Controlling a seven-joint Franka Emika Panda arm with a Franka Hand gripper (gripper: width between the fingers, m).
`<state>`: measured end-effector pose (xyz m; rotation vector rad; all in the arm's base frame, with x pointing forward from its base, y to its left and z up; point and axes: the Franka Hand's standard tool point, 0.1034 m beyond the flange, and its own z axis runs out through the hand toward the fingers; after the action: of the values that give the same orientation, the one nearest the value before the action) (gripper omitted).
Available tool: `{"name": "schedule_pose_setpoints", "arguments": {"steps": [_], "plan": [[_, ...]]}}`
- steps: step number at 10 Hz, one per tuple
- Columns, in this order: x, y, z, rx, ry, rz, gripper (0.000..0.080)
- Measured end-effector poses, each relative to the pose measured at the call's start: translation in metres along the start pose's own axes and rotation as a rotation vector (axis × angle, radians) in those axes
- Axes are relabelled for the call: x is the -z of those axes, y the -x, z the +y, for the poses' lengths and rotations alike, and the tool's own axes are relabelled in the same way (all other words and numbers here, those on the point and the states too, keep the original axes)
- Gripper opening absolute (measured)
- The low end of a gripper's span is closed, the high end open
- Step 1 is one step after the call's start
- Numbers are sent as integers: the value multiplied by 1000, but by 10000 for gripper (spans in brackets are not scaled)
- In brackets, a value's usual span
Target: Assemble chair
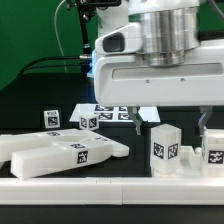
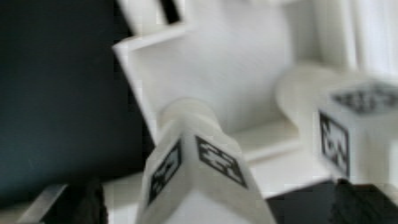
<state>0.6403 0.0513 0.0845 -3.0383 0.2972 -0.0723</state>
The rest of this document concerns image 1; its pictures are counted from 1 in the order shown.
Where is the black cable bundle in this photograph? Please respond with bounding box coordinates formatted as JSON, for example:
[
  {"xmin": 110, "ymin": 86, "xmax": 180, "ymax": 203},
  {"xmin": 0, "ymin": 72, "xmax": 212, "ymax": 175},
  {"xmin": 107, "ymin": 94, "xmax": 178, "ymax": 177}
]
[{"xmin": 16, "ymin": 55, "xmax": 93, "ymax": 79}]

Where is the small white tagged cube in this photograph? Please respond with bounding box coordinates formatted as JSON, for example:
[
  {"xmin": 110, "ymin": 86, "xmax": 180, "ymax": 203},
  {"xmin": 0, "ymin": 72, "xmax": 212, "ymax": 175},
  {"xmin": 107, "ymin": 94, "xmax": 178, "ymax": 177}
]
[{"xmin": 79, "ymin": 113, "xmax": 99, "ymax": 130}]

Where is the white marker sheet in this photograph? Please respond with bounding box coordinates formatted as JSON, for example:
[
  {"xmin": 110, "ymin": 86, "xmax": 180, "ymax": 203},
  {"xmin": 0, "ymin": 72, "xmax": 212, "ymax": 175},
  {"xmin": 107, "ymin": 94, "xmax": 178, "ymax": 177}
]
[{"xmin": 70, "ymin": 103, "xmax": 160, "ymax": 122}]

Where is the grey thin cable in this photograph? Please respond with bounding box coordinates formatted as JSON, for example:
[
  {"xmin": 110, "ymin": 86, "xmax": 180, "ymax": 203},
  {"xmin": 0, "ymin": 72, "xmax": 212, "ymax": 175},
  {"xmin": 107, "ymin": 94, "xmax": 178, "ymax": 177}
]
[{"xmin": 54, "ymin": 0, "xmax": 69, "ymax": 74}]

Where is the white chair seat part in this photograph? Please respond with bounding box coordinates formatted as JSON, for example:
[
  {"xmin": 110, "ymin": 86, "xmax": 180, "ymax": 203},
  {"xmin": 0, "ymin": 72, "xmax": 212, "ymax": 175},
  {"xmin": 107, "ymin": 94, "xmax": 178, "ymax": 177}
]
[{"xmin": 150, "ymin": 146, "xmax": 202, "ymax": 178}]

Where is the white front fence bar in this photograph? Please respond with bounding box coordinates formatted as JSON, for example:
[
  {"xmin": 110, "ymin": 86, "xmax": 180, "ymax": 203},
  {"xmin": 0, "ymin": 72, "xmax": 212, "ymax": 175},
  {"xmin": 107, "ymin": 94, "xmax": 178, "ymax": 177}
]
[{"xmin": 0, "ymin": 177, "xmax": 224, "ymax": 205}]

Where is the small white tagged nut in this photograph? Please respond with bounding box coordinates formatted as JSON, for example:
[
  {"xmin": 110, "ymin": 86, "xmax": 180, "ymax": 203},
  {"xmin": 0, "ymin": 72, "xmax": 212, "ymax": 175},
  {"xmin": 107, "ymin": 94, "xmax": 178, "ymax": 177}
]
[{"xmin": 44, "ymin": 110, "xmax": 60, "ymax": 129}]

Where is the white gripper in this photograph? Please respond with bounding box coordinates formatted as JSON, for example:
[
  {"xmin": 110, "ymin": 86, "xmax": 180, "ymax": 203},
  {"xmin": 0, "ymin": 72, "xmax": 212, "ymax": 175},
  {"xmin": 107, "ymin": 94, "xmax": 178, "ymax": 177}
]
[{"xmin": 94, "ymin": 22, "xmax": 224, "ymax": 135}]

